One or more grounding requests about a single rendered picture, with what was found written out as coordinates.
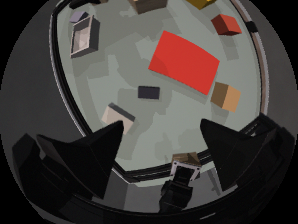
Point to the red flat rectangular block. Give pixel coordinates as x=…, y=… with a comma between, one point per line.
x=184, y=61

